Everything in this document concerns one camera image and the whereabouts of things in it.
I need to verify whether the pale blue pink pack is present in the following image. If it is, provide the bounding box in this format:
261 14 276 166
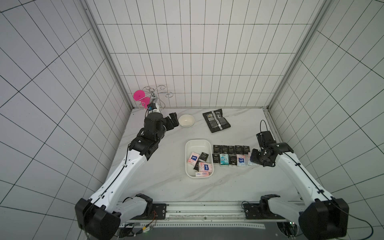
246 153 257 166

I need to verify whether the small pink tissue pack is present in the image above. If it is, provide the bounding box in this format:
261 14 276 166
237 154 247 167

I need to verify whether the teal tissue pack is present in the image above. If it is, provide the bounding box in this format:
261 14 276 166
220 154 230 166

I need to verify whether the black Face tissue pack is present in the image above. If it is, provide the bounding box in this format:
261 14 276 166
213 145 222 154

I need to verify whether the pink blue tissue pack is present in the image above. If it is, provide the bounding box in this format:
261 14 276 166
199 162 213 173

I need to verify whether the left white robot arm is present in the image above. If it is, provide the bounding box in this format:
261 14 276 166
75 110 179 240

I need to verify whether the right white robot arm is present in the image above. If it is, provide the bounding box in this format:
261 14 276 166
246 131 351 240

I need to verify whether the white storage box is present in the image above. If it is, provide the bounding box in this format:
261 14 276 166
185 140 214 179

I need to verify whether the white bowl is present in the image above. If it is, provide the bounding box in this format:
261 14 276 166
179 114 195 128

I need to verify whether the chrome cup stand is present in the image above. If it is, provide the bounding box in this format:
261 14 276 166
139 85 174 110

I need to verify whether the pink cup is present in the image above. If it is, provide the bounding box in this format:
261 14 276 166
133 90 151 109

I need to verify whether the black tissue multipack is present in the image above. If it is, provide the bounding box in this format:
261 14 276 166
203 109 231 133

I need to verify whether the lower pink blue pack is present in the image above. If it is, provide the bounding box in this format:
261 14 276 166
195 172 210 178

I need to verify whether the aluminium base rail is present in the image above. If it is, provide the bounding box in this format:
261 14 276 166
102 201 299 232

